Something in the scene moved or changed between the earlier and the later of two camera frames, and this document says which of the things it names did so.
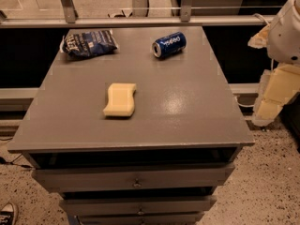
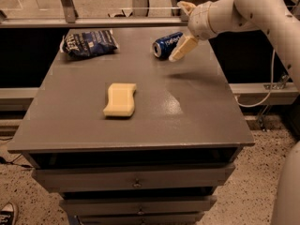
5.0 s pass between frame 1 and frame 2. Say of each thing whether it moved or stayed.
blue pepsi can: stayed
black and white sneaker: stayed
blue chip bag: stayed
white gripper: moved
